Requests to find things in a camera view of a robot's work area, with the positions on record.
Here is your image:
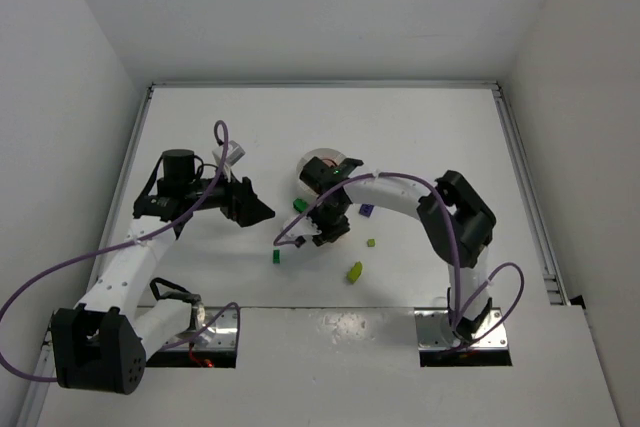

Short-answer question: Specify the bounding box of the dark green lego wedge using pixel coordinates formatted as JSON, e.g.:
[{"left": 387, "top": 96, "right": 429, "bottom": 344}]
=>
[{"left": 292, "top": 198, "right": 308, "bottom": 213}]

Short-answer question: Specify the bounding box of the blue lego brick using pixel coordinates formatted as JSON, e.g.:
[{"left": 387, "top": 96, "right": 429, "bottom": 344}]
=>
[{"left": 359, "top": 204, "right": 374, "bottom": 218}]

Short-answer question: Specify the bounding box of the lime green curved lego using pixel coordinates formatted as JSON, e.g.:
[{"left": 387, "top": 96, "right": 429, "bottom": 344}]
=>
[{"left": 346, "top": 262, "right": 363, "bottom": 284}]

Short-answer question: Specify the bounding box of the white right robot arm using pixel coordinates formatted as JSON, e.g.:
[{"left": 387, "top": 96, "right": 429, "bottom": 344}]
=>
[{"left": 298, "top": 157, "right": 497, "bottom": 342}]

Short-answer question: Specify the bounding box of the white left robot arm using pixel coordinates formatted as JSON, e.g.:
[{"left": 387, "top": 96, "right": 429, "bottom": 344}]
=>
[{"left": 51, "top": 142, "right": 275, "bottom": 394}]

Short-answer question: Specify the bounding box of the white round divided container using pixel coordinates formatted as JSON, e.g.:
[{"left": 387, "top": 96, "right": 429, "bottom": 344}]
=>
[{"left": 295, "top": 148, "right": 346, "bottom": 201}]

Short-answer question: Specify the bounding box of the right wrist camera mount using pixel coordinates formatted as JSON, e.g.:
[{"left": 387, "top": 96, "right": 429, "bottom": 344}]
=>
[{"left": 278, "top": 216, "right": 320, "bottom": 247}]

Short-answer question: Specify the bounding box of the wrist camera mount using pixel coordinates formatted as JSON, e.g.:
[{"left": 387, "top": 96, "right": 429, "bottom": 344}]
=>
[
  {"left": 278, "top": 216, "right": 320, "bottom": 247},
  {"left": 212, "top": 141, "right": 246, "bottom": 172}
]

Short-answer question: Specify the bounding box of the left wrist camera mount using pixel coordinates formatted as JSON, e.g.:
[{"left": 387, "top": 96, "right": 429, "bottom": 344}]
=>
[{"left": 212, "top": 141, "right": 246, "bottom": 172}]

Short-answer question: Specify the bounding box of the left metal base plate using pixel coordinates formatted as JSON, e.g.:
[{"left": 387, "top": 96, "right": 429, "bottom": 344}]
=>
[{"left": 160, "top": 306, "right": 241, "bottom": 353}]

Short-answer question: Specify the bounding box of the metal base plate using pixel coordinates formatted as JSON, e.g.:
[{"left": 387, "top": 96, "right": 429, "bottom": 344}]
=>
[
  {"left": 160, "top": 306, "right": 241, "bottom": 353},
  {"left": 414, "top": 308, "right": 509, "bottom": 352}
]

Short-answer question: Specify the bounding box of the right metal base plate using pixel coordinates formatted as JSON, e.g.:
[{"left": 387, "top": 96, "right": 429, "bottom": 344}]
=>
[{"left": 414, "top": 308, "right": 509, "bottom": 352}]

